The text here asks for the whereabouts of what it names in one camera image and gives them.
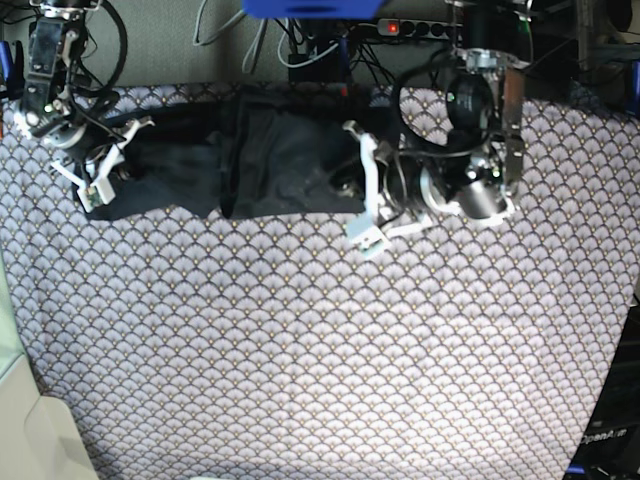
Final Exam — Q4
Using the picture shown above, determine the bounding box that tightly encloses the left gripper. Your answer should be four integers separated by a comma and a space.
327, 120, 520, 260

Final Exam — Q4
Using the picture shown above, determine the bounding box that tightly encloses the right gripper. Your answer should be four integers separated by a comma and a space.
14, 99, 155, 209

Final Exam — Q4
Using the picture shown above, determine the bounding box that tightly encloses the dark navy T-shirt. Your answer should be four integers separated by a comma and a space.
86, 88, 400, 222

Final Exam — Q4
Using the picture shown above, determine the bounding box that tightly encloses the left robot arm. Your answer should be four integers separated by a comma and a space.
343, 1, 533, 258

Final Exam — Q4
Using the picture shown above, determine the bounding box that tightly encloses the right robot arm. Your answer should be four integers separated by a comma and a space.
16, 1, 154, 213

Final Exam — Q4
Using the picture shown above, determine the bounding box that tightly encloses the black power strip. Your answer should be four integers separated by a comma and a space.
375, 18, 460, 40

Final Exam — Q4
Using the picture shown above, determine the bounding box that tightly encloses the fan-patterned table cloth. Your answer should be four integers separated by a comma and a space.
1, 101, 639, 479

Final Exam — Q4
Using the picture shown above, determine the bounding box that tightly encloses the beige chair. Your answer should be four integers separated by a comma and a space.
1, 274, 97, 479

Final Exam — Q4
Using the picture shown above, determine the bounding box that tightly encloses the black OpenArm box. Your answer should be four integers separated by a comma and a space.
564, 304, 639, 479

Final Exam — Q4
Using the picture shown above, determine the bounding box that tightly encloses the blue clamp handle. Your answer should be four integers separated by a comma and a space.
337, 36, 351, 84

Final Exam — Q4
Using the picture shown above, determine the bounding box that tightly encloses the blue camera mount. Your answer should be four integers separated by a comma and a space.
242, 0, 384, 19

